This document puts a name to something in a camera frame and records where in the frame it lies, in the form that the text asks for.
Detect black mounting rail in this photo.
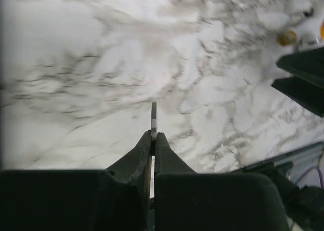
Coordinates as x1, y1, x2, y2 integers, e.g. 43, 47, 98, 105
242, 142, 324, 231

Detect yellow tape measure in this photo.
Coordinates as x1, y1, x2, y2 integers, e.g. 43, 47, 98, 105
320, 23, 324, 40

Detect white plastic faucet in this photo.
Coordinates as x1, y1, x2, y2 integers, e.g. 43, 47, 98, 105
277, 21, 323, 52

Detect white poker chip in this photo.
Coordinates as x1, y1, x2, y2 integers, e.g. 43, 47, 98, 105
151, 101, 157, 141

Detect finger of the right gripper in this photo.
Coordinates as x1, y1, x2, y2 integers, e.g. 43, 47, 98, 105
271, 47, 323, 117

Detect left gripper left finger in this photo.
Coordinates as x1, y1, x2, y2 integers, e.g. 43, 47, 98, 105
1, 132, 152, 230

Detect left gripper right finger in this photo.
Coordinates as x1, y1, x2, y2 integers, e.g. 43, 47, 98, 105
154, 133, 289, 230

